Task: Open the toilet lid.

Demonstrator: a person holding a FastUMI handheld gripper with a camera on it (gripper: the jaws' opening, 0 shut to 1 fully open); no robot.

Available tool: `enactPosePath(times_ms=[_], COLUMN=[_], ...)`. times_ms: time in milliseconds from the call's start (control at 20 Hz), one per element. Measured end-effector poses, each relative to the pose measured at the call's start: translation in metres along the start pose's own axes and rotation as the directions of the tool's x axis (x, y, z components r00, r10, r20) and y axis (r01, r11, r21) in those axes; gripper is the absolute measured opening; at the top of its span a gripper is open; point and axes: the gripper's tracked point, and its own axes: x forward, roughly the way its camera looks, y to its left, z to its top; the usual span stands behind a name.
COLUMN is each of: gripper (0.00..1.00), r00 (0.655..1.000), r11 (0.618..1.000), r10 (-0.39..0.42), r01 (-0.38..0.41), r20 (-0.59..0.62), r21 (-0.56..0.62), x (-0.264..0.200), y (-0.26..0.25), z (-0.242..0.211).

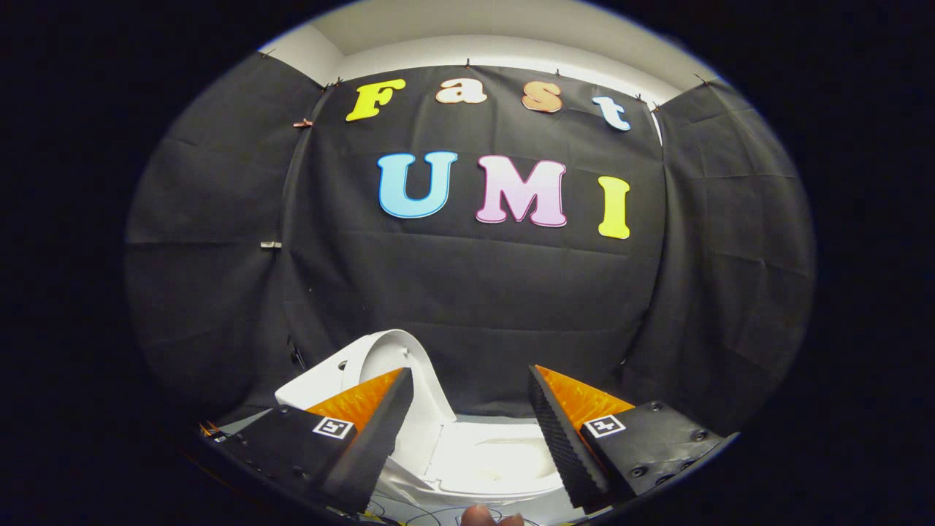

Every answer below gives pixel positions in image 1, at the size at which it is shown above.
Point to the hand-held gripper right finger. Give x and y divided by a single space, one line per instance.
566 453

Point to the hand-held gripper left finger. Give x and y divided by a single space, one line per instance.
380 446

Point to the white toilet lid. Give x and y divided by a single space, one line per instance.
394 351

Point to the white toilet seat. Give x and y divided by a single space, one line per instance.
497 429

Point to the white toilet body with tank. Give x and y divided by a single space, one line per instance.
314 387

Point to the black backdrop cloth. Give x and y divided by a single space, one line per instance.
475 292

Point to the silver cloth clip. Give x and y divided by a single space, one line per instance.
270 245

